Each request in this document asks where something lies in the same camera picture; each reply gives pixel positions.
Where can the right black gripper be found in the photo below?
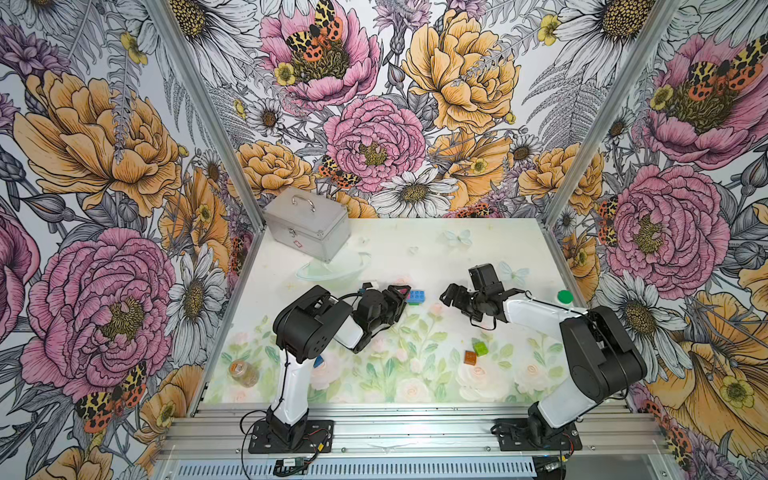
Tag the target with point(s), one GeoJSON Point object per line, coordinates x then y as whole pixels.
{"type": "Point", "coordinates": [458, 301]}

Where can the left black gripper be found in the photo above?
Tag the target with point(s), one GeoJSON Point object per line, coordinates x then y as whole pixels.
{"type": "Point", "coordinates": [396, 300]}

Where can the light blue long lego brick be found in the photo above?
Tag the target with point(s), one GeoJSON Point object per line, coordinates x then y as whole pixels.
{"type": "Point", "coordinates": [418, 295]}

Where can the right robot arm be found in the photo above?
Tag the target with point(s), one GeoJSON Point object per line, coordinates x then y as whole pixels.
{"type": "Point", "coordinates": [601, 358]}

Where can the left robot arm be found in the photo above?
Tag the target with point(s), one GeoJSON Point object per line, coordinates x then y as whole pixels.
{"type": "Point", "coordinates": [306, 327]}

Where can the lime green lego brick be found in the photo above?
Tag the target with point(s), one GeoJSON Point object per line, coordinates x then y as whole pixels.
{"type": "Point", "coordinates": [480, 348]}

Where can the orange lego brick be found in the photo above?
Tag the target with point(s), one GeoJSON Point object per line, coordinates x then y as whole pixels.
{"type": "Point", "coordinates": [470, 358]}

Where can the clear glass bowl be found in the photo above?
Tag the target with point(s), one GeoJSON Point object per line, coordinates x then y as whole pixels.
{"type": "Point", "coordinates": [345, 266]}

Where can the silver metal case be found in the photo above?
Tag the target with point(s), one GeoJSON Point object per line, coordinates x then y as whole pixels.
{"type": "Point", "coordinates": [309, 223]}

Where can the small glass jar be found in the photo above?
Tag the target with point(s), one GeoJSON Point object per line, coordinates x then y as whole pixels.
{"type": "Point", "coordinates": [244, 373]}

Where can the small green circuit board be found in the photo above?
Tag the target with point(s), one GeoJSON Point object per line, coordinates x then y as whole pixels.
{"type": "Point", "coordinates": [288, 466]}

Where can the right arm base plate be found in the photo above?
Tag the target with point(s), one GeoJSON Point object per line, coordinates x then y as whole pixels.
{"type": "Point", "coordinates": [533, 435]}

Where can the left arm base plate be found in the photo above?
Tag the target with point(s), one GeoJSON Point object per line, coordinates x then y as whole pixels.
{"type": "Point", "coordinates": [307, 437]}

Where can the aluminium front rail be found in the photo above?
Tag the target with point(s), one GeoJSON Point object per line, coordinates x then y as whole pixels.
{"type": "Point", "coordinates": [410, 430]}

